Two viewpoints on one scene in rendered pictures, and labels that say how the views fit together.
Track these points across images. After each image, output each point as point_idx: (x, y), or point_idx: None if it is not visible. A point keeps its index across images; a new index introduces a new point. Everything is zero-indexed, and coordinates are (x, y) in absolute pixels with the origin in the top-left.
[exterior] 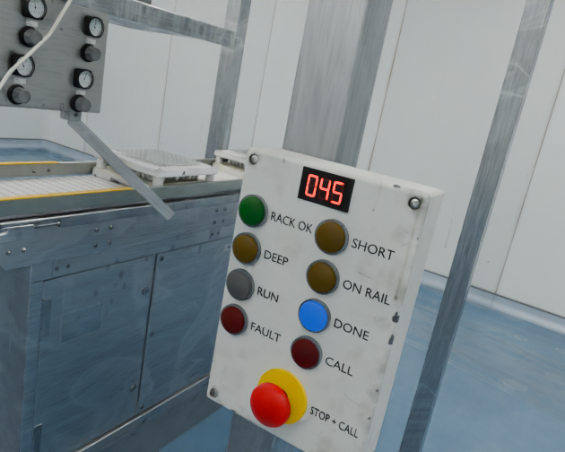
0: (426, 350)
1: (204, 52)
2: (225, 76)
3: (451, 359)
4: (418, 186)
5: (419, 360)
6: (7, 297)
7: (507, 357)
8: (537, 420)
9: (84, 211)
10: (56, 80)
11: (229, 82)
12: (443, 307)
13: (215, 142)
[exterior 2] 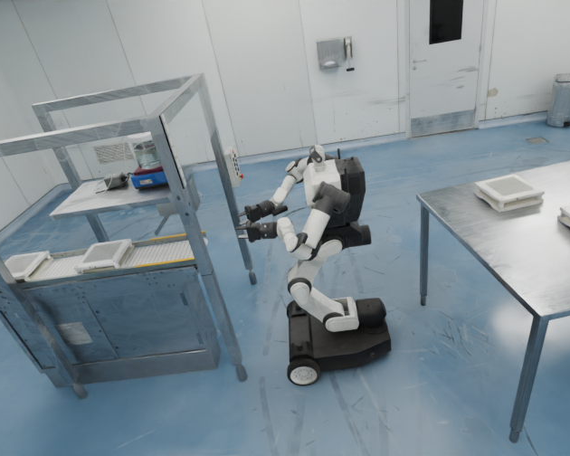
0: None
1: None
2: None
3: None
4: (229, 147)
5: (6, 332)
6: (194, 280)
7: None
8: None
9: None
10: None
11: None
12: (102, 233)
13: (11, 278)
